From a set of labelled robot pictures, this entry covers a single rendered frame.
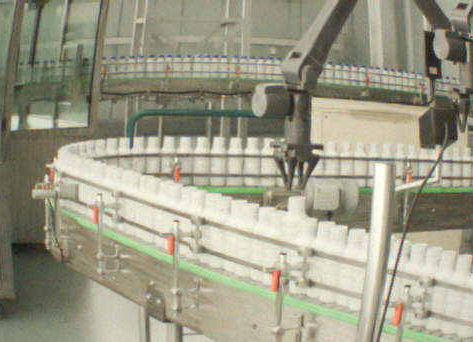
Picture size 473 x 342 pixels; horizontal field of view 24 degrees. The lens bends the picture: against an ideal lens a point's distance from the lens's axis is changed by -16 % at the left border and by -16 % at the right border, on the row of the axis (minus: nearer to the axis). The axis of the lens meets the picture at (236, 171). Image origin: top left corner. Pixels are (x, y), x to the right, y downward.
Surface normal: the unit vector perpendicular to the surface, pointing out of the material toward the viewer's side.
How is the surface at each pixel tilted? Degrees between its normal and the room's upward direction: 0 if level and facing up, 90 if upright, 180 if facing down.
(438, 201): 90
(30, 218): 90
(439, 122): 73
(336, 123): 90
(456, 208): 91
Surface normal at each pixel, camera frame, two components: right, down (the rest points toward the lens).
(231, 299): -0.86, 0.02
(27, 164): 0.51, 0.11
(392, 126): 0.22, 0.11
